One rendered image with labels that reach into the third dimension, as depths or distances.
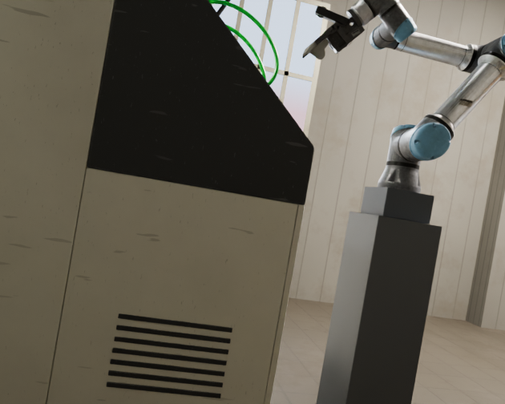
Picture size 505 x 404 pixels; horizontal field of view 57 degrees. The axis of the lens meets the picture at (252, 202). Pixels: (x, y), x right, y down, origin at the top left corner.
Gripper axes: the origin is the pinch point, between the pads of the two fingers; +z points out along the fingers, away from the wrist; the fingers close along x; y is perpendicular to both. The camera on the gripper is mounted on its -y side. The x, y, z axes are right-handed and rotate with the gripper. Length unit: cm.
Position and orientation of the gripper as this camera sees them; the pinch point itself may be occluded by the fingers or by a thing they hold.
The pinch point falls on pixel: (304, 52)
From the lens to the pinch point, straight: 166.5
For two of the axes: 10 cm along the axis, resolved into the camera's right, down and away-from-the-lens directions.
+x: 0.9, -2.2, 9.7
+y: 6.3, 7.7, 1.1
